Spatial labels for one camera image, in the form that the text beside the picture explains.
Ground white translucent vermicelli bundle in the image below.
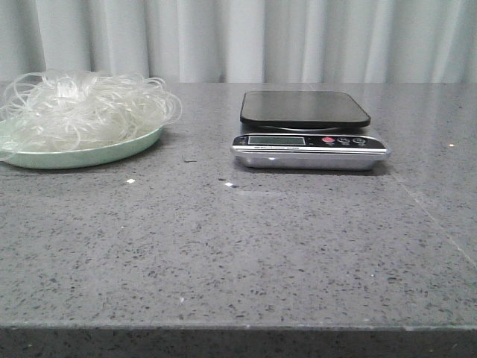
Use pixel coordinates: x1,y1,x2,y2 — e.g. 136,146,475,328
1,70,182,161

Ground black silver kitchen scale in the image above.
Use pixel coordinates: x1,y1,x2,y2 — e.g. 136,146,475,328
231,90,391,171

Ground light green round plate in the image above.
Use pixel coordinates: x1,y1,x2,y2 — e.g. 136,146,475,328
1,126,164,169

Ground white pleated curtain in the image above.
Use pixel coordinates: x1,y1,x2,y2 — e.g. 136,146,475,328
1,1,476,83

